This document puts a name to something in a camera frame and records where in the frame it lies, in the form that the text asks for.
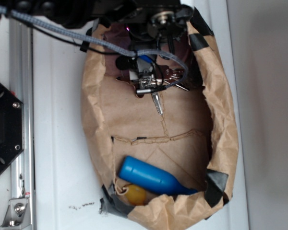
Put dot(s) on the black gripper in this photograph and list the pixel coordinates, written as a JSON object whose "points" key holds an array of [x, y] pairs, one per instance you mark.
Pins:
{"points": [[145, 20]]}

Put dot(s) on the silver key bunch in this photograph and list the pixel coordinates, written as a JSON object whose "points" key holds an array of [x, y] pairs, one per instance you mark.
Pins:
{"points": [[148, 84]]}

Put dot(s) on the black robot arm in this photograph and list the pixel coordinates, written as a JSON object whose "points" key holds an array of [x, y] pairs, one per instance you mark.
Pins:
{"points": [[63, 16]]}

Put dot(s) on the brown paper bag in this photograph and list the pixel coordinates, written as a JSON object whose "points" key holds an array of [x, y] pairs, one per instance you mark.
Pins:
{"points": [[195, 139]]}

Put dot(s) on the blue plastic bottle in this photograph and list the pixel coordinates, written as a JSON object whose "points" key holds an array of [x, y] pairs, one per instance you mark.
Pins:
{"points": [[152, 178]]}

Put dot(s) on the yellow round object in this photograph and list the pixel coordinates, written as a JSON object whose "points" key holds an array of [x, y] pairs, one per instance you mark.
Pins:
{"points": [[135, 194]]}

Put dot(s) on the aluminium extrusion rail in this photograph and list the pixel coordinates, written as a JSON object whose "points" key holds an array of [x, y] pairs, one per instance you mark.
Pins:
{"points": [[21, 83]]}

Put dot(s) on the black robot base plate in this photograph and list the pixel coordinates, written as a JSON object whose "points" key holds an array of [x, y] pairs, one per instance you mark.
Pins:
{"points": [[11, 128]]}

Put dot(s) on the metal corner bracket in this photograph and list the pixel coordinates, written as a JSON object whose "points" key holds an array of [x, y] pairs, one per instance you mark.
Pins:
{"points": [[17, 216]]}

